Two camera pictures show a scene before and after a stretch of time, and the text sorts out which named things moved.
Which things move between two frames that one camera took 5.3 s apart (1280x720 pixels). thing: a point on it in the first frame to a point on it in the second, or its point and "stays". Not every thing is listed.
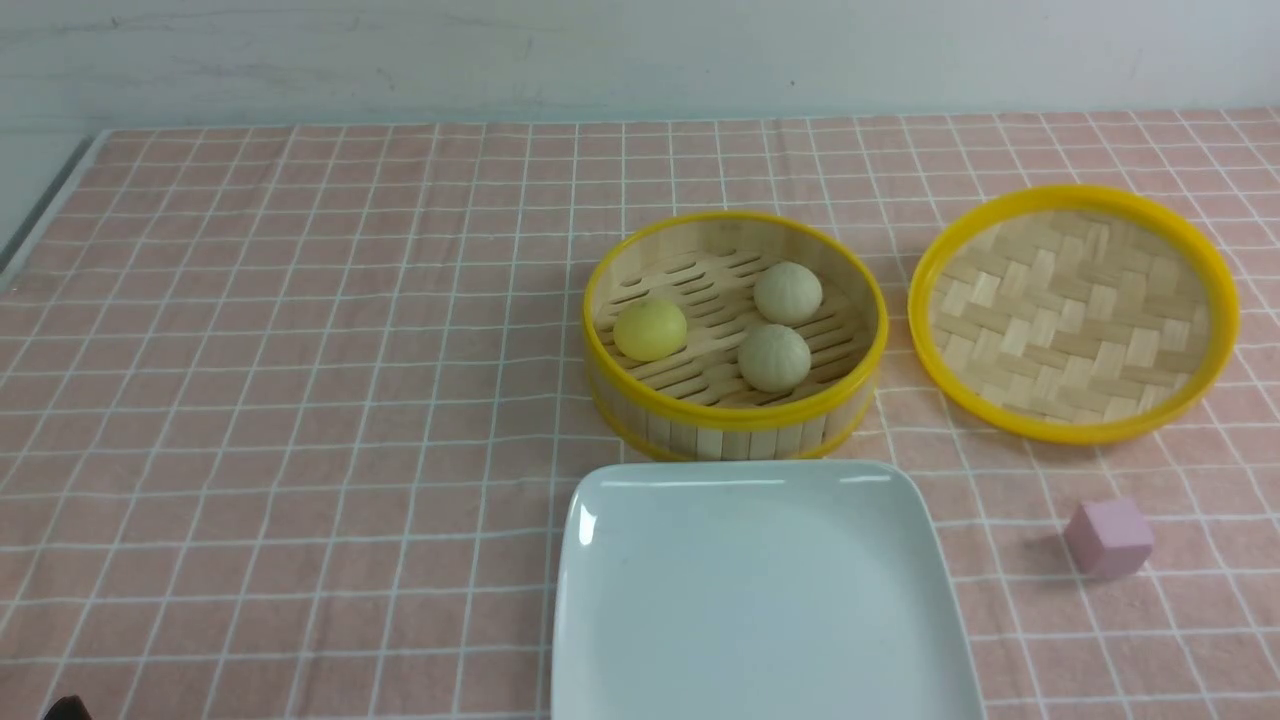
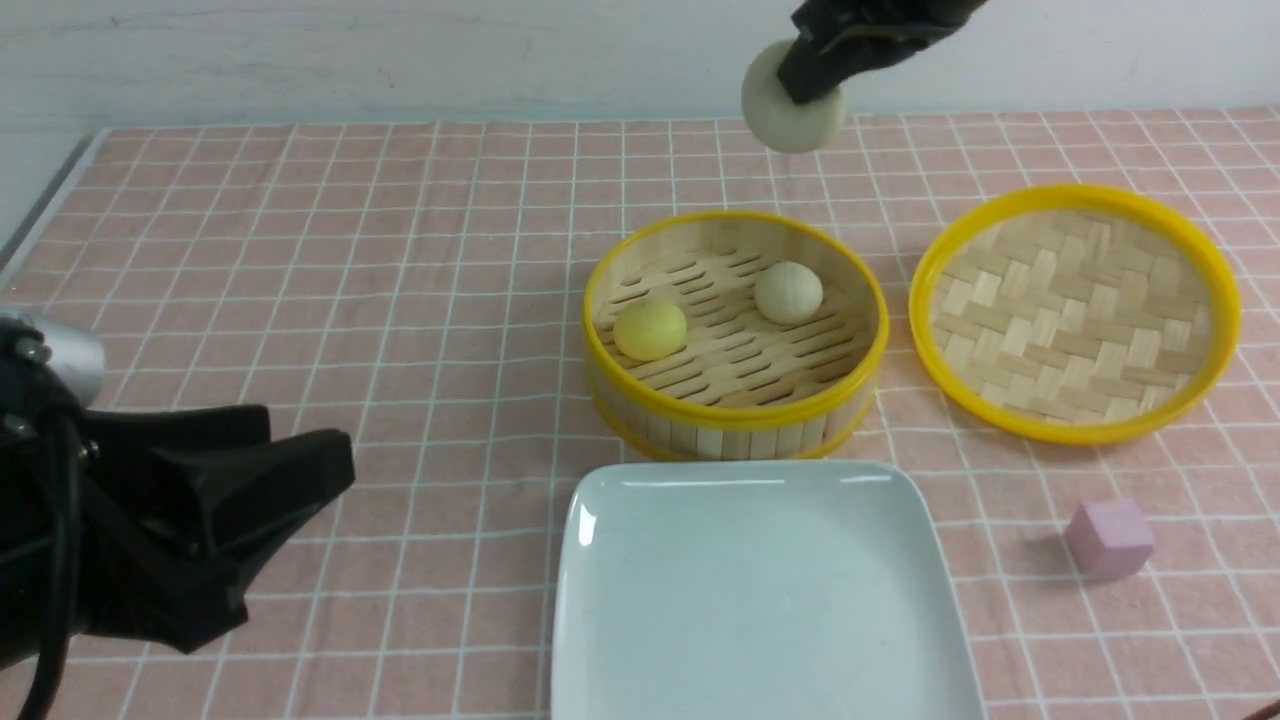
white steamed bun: [787, 293] stays
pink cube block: [1109, 539] stays
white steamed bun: [774, 358] to [778, 121]
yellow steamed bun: [649, 330] stays
